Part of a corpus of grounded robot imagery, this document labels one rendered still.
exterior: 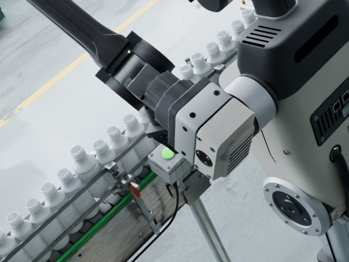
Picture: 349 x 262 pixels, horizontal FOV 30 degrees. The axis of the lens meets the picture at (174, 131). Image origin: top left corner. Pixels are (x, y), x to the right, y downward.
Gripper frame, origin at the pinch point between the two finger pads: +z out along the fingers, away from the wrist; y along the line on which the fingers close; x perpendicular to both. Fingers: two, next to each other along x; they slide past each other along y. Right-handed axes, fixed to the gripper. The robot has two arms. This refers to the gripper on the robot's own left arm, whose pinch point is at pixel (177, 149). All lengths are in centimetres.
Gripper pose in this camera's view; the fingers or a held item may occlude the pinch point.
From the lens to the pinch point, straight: 155.1
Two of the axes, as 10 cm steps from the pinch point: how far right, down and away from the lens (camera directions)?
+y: -1.8, 5.5, -8.2
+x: 9.1, -2.3, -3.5
